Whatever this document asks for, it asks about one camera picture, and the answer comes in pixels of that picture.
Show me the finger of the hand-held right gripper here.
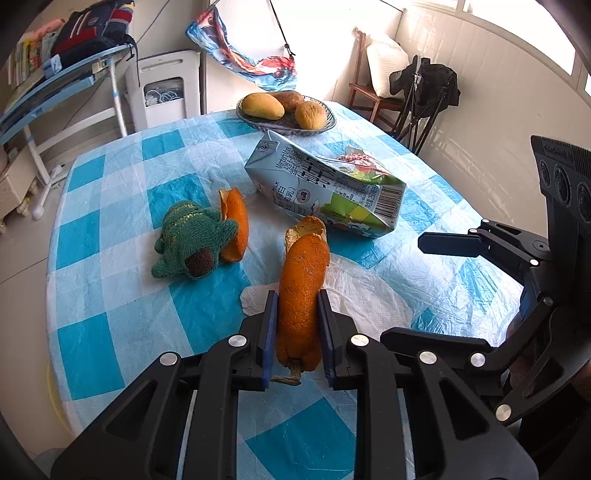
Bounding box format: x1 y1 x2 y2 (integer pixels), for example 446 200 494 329
418 219 553 283
379 296 578 426

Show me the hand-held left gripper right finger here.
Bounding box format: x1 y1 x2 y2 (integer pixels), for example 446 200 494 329
317 289 541 480

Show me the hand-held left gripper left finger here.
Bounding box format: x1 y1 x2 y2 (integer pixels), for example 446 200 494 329
51 290 279 480

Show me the long orange peel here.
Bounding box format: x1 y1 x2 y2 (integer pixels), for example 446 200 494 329
270 233 331 386

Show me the white plastic bag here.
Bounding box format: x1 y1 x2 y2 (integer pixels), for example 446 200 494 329
240 256 414 340

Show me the curved orange peel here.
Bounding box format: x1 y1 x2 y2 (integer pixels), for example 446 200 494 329
218 187 250 264

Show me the green knitted toy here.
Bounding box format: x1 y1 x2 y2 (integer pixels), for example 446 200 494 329
151 200 240 279

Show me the crushed milk carton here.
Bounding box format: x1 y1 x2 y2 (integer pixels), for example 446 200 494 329
244 129 408 239

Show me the blue checked tablecloth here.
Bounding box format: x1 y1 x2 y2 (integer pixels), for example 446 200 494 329
46 100 532 480

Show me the black folding chair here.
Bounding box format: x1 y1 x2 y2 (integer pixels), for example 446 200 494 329
389 55 461 155

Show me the wooden chair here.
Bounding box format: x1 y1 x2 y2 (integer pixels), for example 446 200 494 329
347 28 407 123

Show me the speckled orange mango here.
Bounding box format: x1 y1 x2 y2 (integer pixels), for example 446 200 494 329
294 100 327 130

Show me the white pillow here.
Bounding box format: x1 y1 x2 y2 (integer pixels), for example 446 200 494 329
366 33 409 97

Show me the woven fruit bowl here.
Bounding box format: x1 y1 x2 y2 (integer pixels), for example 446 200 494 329
235 95 338 138

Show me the brownish mango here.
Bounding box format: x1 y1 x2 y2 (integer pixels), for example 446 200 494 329
270 91 305 113

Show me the white air purifier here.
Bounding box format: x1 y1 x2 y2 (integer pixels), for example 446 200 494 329
126 50 202 132

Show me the blue study desk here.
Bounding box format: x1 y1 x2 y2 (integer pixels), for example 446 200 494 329
0 44 136 222

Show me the navy red backpack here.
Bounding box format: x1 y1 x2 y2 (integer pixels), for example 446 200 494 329
50 0 138 70

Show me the row of books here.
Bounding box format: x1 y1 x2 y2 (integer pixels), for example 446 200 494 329
7 18 65 88

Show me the printed drawstring bag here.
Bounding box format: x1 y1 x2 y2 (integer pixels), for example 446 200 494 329
185 0 298 92

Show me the white wall cabinet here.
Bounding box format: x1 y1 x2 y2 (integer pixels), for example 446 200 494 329
185 0 402 114

